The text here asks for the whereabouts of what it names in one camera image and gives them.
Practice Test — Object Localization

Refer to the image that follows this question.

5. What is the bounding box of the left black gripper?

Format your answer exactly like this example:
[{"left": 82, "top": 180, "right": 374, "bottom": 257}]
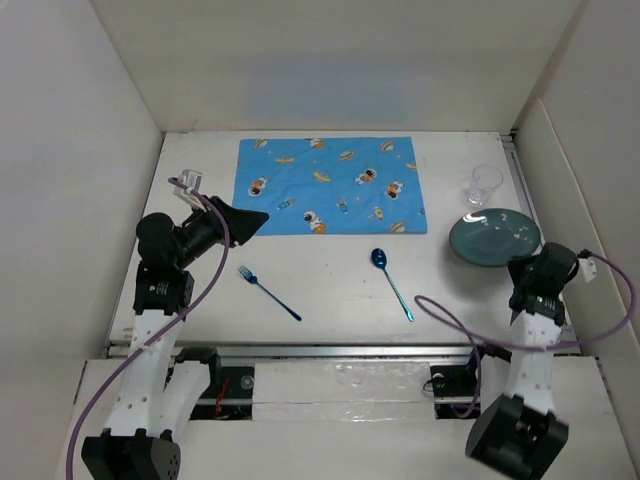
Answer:
[{"left": 173, "top": 194, "right": 267, "bottom": 269}]

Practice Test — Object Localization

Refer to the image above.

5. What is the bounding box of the teal ceramic plate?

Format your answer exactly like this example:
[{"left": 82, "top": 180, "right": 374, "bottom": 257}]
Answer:
[{"left": 449, "top": 208, "right": 541, "bottom": 267}]

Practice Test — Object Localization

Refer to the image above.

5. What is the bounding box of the blue metal fork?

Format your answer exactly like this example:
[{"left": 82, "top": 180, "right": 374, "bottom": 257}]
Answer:
[{"left": 238, "top": 265, "right": 302, "bottom": 322}]

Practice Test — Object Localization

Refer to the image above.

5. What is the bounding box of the clear plastic cup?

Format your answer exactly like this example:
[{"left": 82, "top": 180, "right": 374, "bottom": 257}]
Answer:
[{"left": 463, "top": 165, "right": 504, "bottom": 207}]

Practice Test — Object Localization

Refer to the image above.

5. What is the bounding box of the blue space print placemat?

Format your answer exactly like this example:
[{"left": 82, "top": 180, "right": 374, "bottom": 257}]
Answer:
[{"left": 232, "top": 137, "right": 428, "bottom": 236}]

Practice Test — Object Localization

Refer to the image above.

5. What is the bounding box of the blue metal spoon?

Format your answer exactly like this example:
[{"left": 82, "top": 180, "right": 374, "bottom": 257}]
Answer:
[{"left": 370, "top": 248, "right": 415, "bottom": 322}]

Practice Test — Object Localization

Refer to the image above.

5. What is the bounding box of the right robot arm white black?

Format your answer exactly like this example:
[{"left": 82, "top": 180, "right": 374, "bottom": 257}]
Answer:
[{"left": 462, "top": 243, "right": 579, "bottom": 479}]

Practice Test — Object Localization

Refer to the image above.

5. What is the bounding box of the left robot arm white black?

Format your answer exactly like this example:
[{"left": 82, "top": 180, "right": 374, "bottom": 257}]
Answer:
[{"left": 81, "top": 197, "right": 269, "bottom": 479}]

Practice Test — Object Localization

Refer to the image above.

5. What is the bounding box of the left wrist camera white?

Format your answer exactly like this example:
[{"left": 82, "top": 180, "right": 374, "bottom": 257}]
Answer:
[{"left": 173, "top": 169, "right": 204, "bottom": 209}]

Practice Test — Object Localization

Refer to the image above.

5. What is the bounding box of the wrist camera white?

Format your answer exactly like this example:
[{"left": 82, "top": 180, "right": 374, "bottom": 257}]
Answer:
[
  {"left": 173, "top": 169, "right": 204, "bottom": 209},
  {"left": 577, "top": 249, "right": 597, "bottom": 283}
]

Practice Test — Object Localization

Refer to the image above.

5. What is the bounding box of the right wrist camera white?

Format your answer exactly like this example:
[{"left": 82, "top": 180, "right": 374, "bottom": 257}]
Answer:
[{"left": 577, "top": 249, "right": 597, "bottom": 283}]

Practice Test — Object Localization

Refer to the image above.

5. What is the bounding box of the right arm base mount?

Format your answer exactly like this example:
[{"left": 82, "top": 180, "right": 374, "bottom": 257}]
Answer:
[{"left": 424, "top": 355, "right": 509, "bottom": 424}]

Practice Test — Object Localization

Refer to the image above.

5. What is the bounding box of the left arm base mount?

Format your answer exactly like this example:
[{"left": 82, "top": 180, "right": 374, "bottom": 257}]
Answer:
[{"left": 190, "top": 357, "right": 255, "bottom": 421}]

